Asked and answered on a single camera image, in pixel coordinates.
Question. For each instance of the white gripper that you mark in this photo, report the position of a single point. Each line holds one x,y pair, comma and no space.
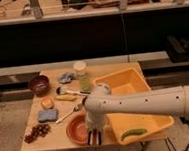
95,121

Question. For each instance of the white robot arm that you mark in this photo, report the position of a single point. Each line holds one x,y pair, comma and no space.
166,101

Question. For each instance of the red shallow bowl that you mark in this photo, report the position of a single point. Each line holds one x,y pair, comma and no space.
76,130

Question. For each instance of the blue sponge eraser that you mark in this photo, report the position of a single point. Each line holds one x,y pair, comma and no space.
47,115

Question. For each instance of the dark maroon bowl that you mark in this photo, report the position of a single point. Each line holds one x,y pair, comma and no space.
39,85

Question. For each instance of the metal spoon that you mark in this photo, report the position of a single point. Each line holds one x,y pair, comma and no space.
74,109

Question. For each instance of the green cucumber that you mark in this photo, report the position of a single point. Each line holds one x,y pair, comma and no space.
133,132

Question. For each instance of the wooden table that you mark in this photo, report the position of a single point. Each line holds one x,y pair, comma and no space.
57,139

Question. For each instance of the yellow banana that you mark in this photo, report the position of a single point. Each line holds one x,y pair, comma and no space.
66,97

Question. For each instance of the black bristle brush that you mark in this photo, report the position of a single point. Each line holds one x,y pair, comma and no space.
63,90

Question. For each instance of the bunch of red grapes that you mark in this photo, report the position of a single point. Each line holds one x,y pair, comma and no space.
37,131

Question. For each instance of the orange apple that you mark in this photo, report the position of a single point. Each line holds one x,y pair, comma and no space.
47,103

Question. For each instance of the yellow plastic bin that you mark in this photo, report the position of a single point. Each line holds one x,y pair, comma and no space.
124,84

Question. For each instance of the clear jar with white lid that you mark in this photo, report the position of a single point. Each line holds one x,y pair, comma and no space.
80,67

